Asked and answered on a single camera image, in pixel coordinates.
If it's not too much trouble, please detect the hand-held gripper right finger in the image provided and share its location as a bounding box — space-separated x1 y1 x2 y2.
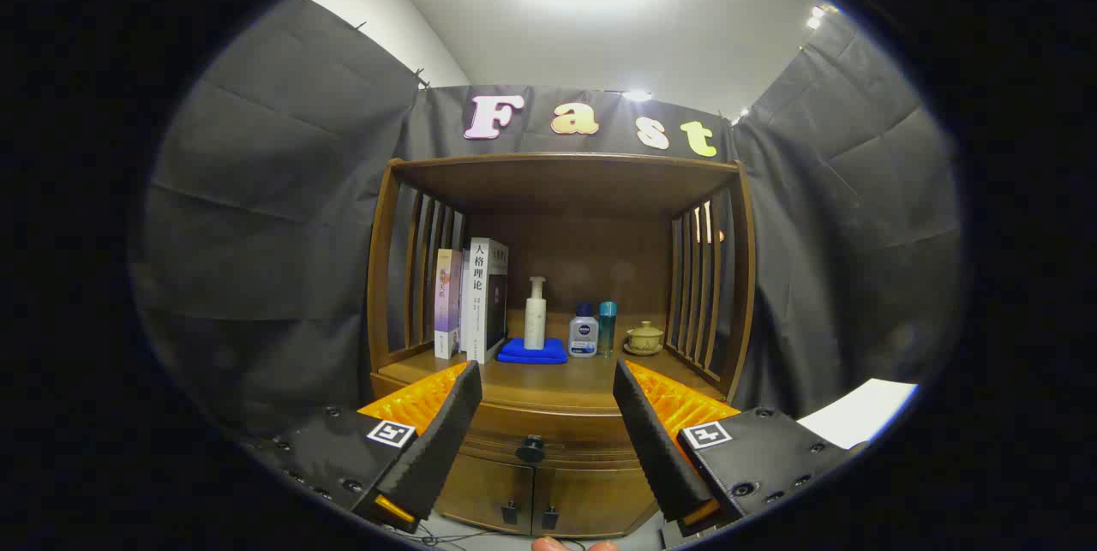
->
611 358 868 535

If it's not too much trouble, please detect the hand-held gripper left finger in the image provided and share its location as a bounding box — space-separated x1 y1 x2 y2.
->
244 360 483 535

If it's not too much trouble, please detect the wooden drawer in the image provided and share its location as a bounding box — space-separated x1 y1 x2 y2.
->
459 405 644 470

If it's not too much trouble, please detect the wooden cabinet door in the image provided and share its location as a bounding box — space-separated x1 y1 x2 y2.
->
531 465 659 539
435 451 537 535

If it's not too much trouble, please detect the wooden countertop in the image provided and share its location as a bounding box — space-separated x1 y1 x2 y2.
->
377 309 729 415

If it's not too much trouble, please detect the wooden cabinet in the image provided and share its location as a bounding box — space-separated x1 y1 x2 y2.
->
367 153 757 539

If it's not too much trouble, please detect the blue folded cloth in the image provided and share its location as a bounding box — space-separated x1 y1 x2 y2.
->
496 337 569 365

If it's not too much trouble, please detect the white bottle blue pump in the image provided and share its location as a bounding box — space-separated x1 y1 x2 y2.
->
569 302 599 358

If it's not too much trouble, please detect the purple book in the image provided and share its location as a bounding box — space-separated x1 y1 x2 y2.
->
434 249 464 360

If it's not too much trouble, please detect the thick white book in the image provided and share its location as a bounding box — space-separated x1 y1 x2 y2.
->
460 237 510 364

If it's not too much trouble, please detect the white grey appliance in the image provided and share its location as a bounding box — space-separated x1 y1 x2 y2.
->
797 378 920 450

